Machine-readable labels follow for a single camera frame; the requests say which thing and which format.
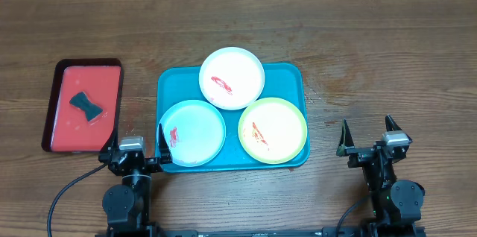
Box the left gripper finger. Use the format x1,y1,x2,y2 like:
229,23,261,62
157,123,172,164
100,129,118,152

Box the light blue plate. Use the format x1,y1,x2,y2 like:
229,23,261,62
158,100,227,168

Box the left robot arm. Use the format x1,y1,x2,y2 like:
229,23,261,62
98,128,172,237

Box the yellow-green plate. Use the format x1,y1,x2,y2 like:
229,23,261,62
238,98,308,165

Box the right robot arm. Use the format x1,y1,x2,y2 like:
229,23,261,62
335,116,426,237

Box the teal plastic tray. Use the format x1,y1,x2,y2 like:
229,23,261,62
156,62,311,173

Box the white plate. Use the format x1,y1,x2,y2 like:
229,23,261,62
198,47,265,110

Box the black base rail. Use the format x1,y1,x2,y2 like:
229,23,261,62
95,225,426,237

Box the red water tray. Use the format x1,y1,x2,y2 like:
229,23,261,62
41,58,124,153

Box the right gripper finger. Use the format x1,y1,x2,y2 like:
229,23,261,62
385,114,401,132
336,118,354,156

